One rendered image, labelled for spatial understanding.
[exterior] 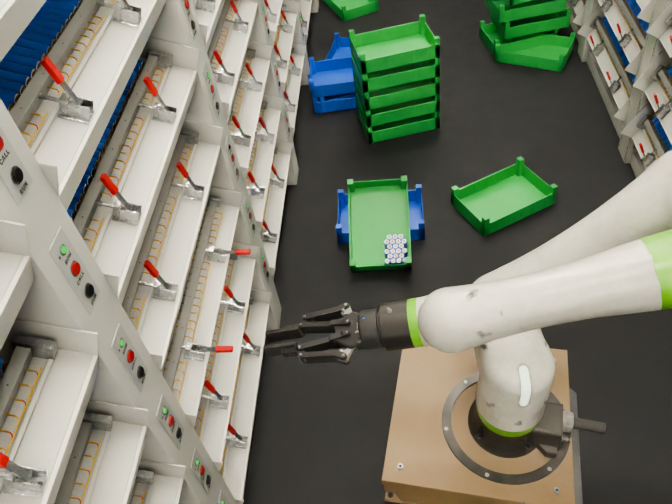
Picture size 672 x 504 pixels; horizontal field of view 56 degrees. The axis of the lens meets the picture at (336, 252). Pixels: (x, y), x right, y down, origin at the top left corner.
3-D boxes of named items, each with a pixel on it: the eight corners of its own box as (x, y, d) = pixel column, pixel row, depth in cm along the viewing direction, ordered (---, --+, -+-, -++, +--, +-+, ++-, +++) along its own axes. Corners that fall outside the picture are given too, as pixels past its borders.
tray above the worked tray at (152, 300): (218, 159, 150) (225, 112, 140) (159, 385, 109) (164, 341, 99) (130, 140, 147) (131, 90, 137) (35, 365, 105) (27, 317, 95)
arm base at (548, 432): (600, 409, 131) (607, 393, 127) (602, 477, 121) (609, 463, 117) (472, 386, 137) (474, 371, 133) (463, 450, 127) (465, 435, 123)
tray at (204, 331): (237, 219, 164) (242, 192, 157) (191, 439, 123) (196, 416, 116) (158, 202, 161) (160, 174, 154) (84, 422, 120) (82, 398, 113)
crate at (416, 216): (421, 200, 233) (421, 183, 227) (424, 240, 219) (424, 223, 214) (340, 205, 236) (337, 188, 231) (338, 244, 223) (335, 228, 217)
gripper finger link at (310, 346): (355, 339, 124) (356, 345, 123) (300, 354, 125) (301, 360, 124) (349, 327, 121) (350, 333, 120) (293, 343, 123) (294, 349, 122)
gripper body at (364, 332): (387, 357, 121) (340, 363, 123) (387, 320, 127) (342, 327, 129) (377, 334, 116) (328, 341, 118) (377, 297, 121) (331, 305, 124)
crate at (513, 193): (518, 172, 237) (520, 155, 231) (555, 203, 224) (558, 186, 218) (450, 203, 230) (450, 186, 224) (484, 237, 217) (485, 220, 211)
